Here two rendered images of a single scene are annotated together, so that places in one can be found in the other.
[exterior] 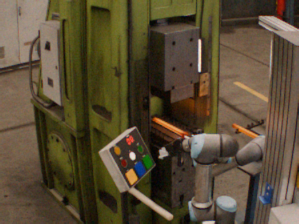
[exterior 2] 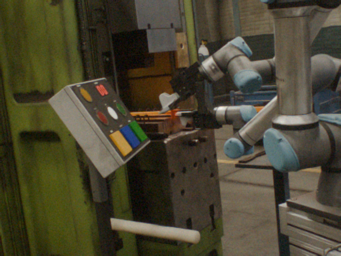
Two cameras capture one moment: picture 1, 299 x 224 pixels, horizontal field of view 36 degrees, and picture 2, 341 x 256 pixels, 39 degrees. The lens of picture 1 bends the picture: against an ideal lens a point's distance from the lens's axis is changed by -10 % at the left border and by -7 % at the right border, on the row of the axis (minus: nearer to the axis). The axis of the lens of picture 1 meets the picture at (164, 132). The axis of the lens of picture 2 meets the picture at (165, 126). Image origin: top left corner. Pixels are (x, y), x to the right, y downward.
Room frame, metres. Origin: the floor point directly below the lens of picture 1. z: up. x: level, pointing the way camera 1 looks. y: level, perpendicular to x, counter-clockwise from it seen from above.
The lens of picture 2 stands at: (1.10, 0.41, 1.25)
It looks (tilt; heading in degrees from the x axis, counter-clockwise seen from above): 8 degrees down; 346
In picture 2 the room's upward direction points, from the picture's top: 7 degrees counter-clockwise
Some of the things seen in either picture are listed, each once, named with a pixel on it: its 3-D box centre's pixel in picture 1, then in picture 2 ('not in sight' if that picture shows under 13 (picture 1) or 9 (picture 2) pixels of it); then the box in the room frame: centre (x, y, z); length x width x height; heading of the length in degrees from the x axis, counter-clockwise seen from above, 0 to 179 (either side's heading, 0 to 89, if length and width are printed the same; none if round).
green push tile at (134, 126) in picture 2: (147, 162); (136, 132); (2.70, 0.11, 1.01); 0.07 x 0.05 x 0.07; 154
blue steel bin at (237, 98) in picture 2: not in sight; (286, 113); (6.56, -2.55, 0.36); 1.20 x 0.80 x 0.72; 34
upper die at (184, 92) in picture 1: (162, 84); (124, 45); (3.24, 0.01, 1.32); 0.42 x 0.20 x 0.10; 39
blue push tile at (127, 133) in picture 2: (139, 169); (129, 137); (2.61, 0.16, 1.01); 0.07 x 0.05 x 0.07; 154
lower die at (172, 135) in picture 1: (163, 131); (135, 125); (3.24, 0.01, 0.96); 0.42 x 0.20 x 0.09; 39
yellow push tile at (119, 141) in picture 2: (131, 177); (120, 143); (2.52, 0.20, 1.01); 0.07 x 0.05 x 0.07; 154
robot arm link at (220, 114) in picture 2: not in sight; (224, 115); (2.90, -0.29, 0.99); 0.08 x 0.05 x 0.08; 129
